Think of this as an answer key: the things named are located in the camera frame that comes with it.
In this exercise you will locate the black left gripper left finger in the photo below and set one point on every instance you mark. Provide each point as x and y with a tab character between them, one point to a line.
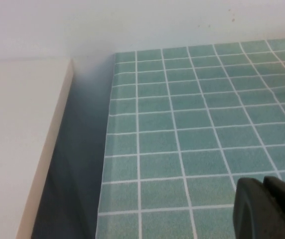
254	214

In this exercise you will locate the green tile pattern tablecloth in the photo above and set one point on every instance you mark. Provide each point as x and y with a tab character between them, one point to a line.
182	124

